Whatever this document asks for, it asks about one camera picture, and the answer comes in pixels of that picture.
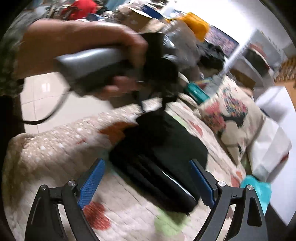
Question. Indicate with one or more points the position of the black pants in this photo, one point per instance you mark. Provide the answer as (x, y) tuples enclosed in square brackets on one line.
[(155, 156)]

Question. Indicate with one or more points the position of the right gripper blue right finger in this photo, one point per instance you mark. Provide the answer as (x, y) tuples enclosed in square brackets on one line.
[(205, 183)]

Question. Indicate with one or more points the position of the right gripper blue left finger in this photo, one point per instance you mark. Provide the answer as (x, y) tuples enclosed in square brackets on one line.
[(88, 182)]

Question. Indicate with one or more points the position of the clear plastic bag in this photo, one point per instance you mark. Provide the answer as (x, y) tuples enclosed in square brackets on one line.
[(181, 43)]

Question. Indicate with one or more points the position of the person in red shirt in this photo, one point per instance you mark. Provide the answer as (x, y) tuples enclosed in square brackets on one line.
[(79, 9)]

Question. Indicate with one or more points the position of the teal storage box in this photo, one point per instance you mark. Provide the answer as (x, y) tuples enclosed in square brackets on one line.
[(196, 93)]

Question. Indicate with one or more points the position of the framed wall picture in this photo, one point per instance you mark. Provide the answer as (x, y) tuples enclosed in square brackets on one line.
[(218, 38)]

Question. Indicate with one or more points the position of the person's left hand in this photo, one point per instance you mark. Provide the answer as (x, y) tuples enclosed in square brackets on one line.
[(94, 35)]

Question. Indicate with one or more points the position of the metal shelf rack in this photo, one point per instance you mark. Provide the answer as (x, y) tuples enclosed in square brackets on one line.
[(256, 63)]

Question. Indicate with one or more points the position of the person's left forearm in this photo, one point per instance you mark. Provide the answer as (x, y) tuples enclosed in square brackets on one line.
[(43, 41)]

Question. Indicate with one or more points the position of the patterned heart quilt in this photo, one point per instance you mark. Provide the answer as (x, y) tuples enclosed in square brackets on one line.
[(117, 211)]

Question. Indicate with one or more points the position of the floral lady print pillow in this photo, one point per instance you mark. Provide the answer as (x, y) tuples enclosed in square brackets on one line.
[(233, 116)]

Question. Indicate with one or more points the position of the yellow bag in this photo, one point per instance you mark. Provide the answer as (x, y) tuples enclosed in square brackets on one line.
[(197, 25)]

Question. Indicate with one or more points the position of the black bag on pile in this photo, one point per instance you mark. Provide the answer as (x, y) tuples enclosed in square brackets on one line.
[(211, 56)]

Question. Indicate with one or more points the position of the white paper bag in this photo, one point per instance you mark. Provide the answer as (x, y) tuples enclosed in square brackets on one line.
[(268, 149)]

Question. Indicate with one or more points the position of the cardboard box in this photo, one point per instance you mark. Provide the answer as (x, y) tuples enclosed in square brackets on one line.
[(132, 16)]

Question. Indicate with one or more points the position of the teal star towel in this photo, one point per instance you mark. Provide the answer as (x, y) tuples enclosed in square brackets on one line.
[(262, 189)]

